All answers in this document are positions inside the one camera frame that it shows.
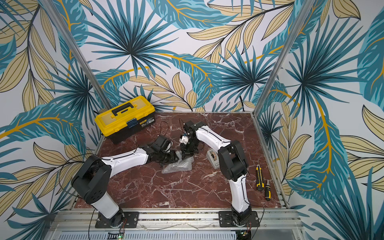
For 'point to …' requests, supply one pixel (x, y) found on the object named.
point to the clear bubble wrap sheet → (182, 165)
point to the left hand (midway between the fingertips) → (177, 161)
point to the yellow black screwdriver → (268, 191)
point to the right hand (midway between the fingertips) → (183, 157)
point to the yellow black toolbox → (120, 122)
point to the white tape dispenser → (214, 158)
